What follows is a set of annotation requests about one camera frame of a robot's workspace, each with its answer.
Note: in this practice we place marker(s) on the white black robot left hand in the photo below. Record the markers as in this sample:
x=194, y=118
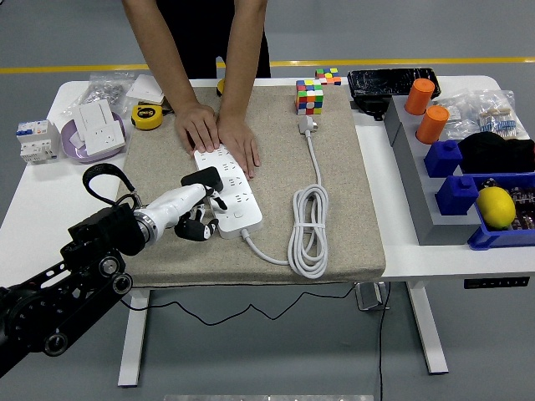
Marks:
x=175, y=202

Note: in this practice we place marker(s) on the purple bowl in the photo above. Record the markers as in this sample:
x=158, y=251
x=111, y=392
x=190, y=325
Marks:
x=71, y=146

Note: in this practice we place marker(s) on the person's right hand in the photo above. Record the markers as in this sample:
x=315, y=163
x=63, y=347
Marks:
x=198, y=125

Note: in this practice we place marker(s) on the clear bag of screws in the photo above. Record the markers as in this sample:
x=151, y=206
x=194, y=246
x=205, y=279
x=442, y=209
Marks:
x=104, y=89

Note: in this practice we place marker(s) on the grey stepped block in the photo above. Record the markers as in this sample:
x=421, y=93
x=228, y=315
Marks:
x=422, y=200

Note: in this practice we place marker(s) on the yellow lemon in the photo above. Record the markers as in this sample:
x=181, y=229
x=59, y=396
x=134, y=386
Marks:
x=496, y=207

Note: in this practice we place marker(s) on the blue plastic block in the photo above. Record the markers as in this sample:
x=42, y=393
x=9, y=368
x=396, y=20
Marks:
x=443, y=158
x=456, y=196

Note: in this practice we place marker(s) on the yellow black tape measure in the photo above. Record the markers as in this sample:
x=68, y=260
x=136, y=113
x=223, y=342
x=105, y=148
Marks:
x=220, y=87

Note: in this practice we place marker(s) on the white circuit breaker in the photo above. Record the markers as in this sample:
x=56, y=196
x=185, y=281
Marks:
x=37, y=140

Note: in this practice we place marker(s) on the small colourful puzzle cube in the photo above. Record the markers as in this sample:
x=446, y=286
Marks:
x=328, y=76

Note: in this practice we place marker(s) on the black charger block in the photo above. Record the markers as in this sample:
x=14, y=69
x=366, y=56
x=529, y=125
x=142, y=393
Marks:
x=370, y=106

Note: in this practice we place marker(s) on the person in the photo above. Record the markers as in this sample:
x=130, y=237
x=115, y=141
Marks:
x=209, y=33

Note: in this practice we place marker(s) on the round yellow tape measure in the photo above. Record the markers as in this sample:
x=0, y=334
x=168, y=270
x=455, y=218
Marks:
x=146, y=118

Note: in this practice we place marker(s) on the white table leg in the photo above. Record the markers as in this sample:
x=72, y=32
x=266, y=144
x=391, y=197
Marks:
x=134, y=334
x=428, y=334

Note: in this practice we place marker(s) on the black power adapter plug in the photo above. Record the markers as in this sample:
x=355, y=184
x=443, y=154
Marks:
x=202, y=177

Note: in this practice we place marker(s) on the person's right forearm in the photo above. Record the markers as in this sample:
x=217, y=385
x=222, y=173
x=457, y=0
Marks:
x=161, y=54

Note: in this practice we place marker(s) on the person's left hand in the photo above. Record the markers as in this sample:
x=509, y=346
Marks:
x=240, y=140

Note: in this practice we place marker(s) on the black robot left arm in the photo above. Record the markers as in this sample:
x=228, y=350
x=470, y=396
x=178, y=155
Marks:
x=62, y=288

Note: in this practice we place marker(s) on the black plastic tray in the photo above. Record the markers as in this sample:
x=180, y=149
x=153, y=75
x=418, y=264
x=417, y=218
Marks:
x=388, y=81

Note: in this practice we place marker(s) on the white wall switch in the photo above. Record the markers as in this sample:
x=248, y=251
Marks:
x=146, y=87

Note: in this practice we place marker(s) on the white switch panel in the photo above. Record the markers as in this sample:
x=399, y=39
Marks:
x=96, y=115

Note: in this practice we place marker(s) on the orange cylinder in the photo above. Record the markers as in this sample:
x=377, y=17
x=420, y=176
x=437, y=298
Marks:
x=419, y=98
x=431, y=125

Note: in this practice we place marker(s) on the silver box under table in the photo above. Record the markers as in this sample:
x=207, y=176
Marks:
x=370, y=297

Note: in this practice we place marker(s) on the person's left forearm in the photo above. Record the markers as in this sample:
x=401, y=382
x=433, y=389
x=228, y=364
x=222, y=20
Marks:
x=246, y=54

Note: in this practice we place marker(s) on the dark circuit boards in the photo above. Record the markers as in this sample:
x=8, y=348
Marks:
x=524, y=200

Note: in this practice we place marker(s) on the black cloth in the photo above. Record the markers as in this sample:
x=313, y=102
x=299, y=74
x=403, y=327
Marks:
x=489, y=152

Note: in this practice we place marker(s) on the black table control panel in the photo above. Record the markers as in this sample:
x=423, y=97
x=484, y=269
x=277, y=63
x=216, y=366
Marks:
x=497, y=282

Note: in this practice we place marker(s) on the clear bag of small parts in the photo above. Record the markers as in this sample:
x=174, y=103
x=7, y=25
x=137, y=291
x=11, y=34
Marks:
x=455, y=113

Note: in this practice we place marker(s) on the blue plastic bin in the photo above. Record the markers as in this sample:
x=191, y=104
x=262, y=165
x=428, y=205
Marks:
x=493, y=240

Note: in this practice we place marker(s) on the large colourful puzzle cube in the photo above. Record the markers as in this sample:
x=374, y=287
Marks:
x=309, y=98

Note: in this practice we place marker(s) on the grey-brown fabric mat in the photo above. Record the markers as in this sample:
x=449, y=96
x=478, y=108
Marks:
x=188, y=263

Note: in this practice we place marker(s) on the white wall socket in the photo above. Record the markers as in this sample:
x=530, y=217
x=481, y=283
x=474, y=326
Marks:
x=104, y=138

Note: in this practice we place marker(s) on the clear bag of resistors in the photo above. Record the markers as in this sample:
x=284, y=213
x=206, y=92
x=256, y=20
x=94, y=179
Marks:
x=501, y=115

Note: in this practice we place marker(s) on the white power strip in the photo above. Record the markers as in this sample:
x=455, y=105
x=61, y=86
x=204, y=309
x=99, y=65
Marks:
x=238, y=217

